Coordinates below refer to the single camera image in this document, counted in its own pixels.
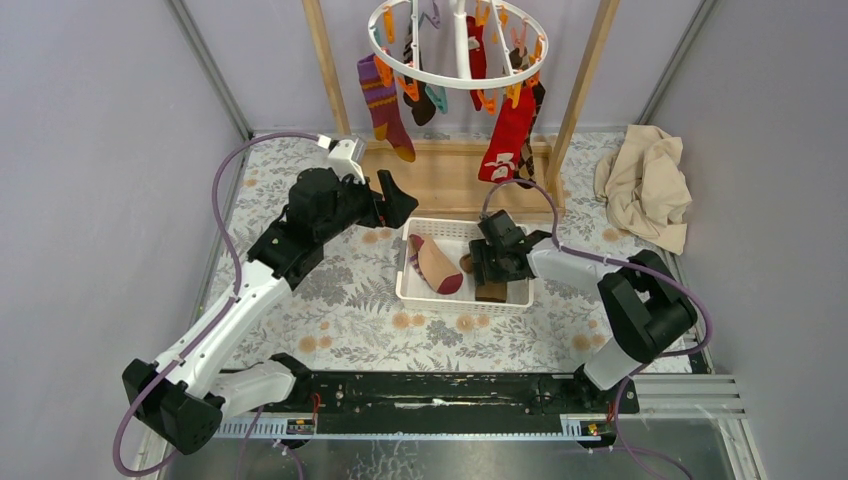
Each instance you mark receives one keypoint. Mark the purple orange striped sock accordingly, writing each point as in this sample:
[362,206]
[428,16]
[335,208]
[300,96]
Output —
[383,108]

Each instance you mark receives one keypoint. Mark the orange clothes peg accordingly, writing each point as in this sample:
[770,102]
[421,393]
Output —
[410,88]
[513,94]
[385,72]

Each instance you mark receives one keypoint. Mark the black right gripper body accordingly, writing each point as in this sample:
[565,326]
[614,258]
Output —
[498,253]

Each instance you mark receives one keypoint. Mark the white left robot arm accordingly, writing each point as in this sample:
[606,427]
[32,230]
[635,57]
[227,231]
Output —
[182,395]

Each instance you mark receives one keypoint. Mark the small red sock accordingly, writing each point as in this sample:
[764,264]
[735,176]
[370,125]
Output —
[476,49]

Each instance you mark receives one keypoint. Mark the white round clip hanger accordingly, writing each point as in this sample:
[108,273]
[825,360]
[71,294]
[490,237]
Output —
[380,27]

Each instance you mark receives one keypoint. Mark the white plastic basket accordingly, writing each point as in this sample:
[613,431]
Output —
[452,237]

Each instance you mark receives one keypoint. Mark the red santa bear sock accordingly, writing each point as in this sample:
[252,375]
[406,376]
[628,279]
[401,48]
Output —
[501,159]

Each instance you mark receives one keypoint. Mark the brown beige striped sock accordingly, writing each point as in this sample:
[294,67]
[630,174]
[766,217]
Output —
[519,60]

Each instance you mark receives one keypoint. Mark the dark brown sock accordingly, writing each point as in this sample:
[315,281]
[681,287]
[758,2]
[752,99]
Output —
[423,109]

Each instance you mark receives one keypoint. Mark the beige crumpled cloth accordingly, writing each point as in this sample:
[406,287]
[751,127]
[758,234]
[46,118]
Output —
[643,188]

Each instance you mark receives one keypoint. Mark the wooden hanger stand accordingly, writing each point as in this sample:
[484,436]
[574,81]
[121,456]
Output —
[442,179]

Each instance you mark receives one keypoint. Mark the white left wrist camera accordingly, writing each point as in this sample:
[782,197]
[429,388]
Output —
[345,156]

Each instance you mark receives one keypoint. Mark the grey cable duct rail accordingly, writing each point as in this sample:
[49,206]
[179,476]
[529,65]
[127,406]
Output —
[520,428]

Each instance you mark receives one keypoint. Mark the brown argyle sock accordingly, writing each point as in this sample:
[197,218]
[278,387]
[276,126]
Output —
[526,167]

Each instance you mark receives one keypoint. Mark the floral patterned table mat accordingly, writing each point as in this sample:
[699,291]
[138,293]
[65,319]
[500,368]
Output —
[346,314]

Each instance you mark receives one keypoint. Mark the tan brown sock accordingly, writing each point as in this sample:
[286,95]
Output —
[493,293]

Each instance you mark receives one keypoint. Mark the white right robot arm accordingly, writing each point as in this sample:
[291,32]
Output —
[647,309]

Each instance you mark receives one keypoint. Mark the teal clothes peg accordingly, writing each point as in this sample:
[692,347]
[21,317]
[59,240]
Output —
[438,96]

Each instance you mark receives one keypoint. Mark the beige maroon toe sock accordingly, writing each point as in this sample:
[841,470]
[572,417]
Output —
[433,266]

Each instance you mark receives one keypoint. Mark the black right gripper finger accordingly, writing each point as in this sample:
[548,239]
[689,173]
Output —
[481,252]
[487,273]

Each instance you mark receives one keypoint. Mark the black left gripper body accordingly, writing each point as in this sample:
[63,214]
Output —
[354,200]

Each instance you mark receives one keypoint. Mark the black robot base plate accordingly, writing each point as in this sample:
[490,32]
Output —
[465,395]

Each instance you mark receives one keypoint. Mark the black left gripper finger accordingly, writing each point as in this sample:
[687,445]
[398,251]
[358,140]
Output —
[373,220]
[396,206]

